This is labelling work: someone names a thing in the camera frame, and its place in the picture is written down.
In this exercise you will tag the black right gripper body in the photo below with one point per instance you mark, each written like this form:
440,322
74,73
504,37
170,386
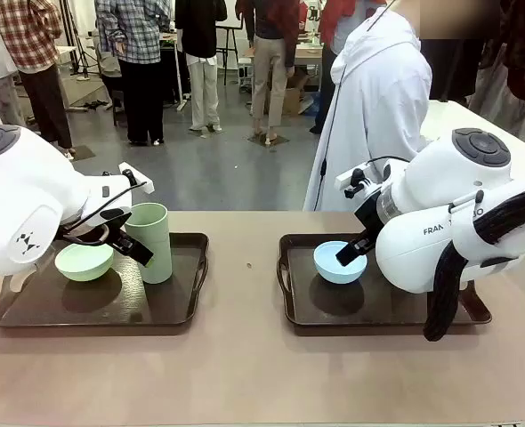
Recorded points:
371,213

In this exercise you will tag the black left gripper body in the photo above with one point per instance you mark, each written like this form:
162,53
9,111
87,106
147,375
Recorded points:
115,215

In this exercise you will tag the light blue bowl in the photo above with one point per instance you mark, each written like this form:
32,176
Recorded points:
329,267

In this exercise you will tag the light green bowl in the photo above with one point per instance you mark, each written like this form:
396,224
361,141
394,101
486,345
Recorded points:
82,267

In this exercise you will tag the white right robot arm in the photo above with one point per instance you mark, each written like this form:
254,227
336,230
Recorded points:
422,249

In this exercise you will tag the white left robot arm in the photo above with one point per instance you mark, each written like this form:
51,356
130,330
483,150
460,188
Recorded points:
22,200

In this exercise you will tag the dark brown serving tray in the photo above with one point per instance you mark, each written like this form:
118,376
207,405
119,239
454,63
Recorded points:
89,307
333,311

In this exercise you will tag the dark square floor mat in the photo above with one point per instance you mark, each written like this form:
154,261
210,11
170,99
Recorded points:
82,152
280,139

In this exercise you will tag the light green tall cup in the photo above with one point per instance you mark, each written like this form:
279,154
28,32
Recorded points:
155,249

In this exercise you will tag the person in white hoodie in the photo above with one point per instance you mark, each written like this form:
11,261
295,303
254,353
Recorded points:
378,111

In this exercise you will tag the cardboard box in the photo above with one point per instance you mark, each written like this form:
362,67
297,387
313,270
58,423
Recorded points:
291,100

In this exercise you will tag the person in dark clothes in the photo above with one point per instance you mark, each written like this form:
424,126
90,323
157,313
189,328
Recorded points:
449,66

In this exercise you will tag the person in beige trousers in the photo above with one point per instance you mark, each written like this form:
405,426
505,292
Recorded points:
267,71

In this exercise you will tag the person in blue plaid shirt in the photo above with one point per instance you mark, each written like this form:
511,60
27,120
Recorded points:
133,35

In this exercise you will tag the person in white top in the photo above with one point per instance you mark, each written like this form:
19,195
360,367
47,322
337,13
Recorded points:
0,53

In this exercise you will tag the person in red jacket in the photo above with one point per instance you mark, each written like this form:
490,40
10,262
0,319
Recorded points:
333,18

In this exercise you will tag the person in red plaid shirt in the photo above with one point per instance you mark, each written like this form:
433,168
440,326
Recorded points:
26,31

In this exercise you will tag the person in black top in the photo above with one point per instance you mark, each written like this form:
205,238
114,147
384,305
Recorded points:
200,26

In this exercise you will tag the black easel stand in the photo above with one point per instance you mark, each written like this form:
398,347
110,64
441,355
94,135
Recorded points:
231,40

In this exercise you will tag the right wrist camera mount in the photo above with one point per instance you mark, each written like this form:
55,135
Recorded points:
347,178

